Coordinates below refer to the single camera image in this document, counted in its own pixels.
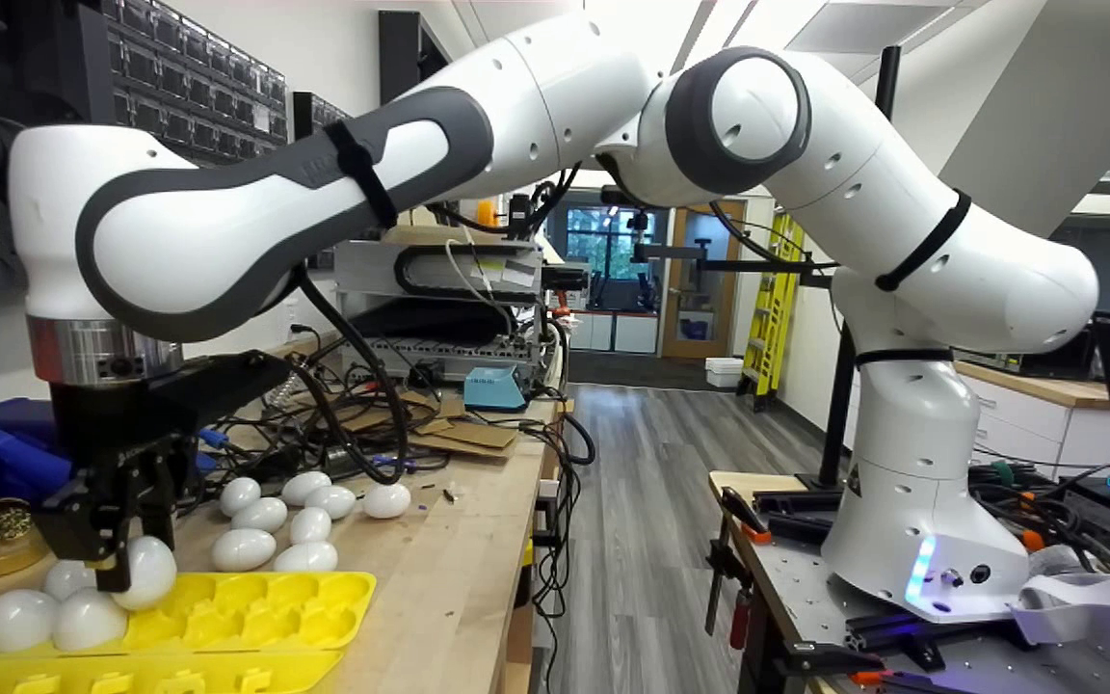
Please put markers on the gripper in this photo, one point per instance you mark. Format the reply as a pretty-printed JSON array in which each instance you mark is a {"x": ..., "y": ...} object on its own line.
[{"x": 117, "y": 424}]

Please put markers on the white egg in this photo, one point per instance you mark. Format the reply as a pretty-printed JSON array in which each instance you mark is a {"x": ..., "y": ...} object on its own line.
[
  {"x": 304, "y": 487},
  {"x": 20, "y": 622},
  {"x": 306, "y": 558},
  {"x": 68, "y": 576},
  {"x": 243, "y": 549},
  {"x": 260, "y": 515},
  {"x": 331, "y": 502},
  {"x": 88, "y": 622},
  {"x": 239, "y": 494},
  {"x": 310, "y": 525},
  {"x": 387, "y": 500},
  {"x": 148, "y": 573}
]

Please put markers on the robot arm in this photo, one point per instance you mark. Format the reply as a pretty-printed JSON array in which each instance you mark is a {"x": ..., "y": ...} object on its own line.
[{"x": 536, "y": 106}]

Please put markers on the yellow plastic egg holder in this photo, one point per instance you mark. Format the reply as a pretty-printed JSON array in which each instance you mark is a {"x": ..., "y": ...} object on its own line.
[{"x": 256, "y": 612}]

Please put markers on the round gold tin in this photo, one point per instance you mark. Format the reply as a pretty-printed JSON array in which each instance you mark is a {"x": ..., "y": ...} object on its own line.
[{"x": 6, "y": 535}]

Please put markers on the blue plastic case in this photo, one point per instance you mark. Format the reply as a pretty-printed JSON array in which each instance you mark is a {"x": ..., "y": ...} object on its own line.
[{"x": 11, "y": 453}]

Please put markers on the pieces of brown cardboard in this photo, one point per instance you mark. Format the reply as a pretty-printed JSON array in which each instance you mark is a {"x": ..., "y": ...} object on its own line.
[{"x": 468, "y": 434}]

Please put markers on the blue soldering station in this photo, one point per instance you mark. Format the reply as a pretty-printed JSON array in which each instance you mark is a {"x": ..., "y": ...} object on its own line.
[{"x": 492, "y": 388}]

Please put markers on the grey bench machine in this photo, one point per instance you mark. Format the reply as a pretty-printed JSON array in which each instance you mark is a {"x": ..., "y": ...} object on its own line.
[{"x": 449, "y": 289}]

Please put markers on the window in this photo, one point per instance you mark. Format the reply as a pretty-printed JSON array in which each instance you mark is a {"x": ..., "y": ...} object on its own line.
[{"x": 603, "y": 246}]

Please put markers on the wooden door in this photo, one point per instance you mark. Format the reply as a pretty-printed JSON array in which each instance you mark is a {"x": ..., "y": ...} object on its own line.
[{"x": 675, "y": 289}]

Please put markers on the black and orange clamp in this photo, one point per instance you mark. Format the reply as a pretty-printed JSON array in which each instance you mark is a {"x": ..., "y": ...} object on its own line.
[{"x": 733, "y": 559}]

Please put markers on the white box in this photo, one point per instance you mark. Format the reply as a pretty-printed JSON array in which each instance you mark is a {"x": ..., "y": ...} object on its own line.
[{"x": 724, "y": 373}]

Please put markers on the yellow ladder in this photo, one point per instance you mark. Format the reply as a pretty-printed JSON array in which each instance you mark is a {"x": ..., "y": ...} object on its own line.
[{"x": 772, "y": 308}]

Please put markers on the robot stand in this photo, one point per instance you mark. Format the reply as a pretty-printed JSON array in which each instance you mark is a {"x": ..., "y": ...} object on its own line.
[{"x": 806, "y": 588}]

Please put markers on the white cabinet with wooden top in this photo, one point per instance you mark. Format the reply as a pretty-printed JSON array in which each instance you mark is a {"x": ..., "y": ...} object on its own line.
[{"x": 1027, "y": 414}]

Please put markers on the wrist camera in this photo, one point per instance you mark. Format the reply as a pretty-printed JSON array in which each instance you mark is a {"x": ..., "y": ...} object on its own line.
[{"x": 218, "y": 381}]

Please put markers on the wall cabinet of small drawers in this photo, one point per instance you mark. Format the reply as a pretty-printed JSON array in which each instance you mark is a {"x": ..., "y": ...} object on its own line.
[{"x": 189, "y": 77}]

